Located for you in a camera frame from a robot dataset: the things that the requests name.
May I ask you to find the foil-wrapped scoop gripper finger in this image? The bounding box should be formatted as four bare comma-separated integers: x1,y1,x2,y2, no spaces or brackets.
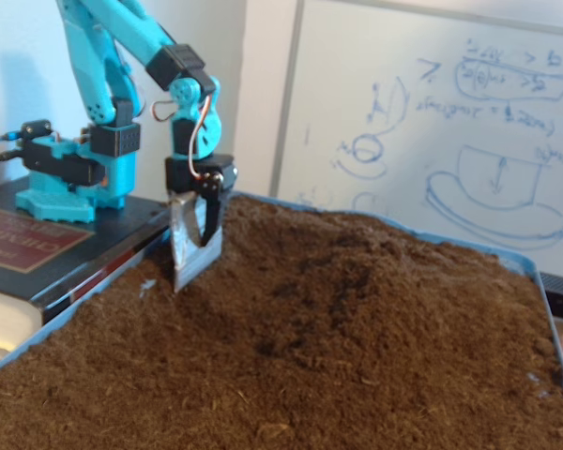
168,190,224,294

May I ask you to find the whiteboard with blue drawings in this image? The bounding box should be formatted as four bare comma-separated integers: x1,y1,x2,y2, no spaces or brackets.
268,0,563,278

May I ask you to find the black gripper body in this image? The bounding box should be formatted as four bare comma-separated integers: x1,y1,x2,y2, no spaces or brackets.
163,153,240,197

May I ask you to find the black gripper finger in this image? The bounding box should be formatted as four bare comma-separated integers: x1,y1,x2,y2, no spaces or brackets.
198,172,230,248

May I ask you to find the black chemistry handbook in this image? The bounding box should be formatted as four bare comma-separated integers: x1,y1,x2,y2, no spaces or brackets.
0,180,177,365

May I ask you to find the blue plastic tray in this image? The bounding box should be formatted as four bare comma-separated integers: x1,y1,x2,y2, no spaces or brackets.
0,189,563,423

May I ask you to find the blue tray of soil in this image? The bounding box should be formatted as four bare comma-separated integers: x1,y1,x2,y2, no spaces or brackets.
0,194,563,450

